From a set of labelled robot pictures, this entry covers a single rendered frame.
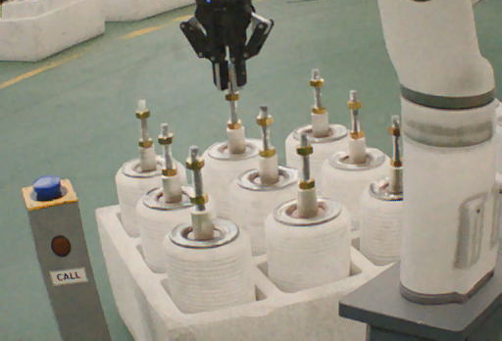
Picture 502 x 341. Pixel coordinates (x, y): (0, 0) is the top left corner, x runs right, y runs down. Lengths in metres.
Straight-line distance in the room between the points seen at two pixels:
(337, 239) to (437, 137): 0.39
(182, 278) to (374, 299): 0.32
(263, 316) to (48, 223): 0.26
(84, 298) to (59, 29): 2.39
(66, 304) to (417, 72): 0.55
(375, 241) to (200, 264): 0.22
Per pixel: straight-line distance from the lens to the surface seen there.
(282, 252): 1.07
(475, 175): 0.71
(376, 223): 1.11
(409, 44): 0.69
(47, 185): 1.02
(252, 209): 1.16
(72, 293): 1.06
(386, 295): 0.78
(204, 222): 1.04
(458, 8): 0.66
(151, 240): 1.15
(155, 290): 1.09
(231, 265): 1.03
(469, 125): 0.69
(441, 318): 0.73
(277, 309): 1.04
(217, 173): 1.27
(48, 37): 3.35
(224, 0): 1.21
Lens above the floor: 0.67
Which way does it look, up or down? 19 degrees down
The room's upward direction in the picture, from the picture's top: 5 degrees counter-clockwise
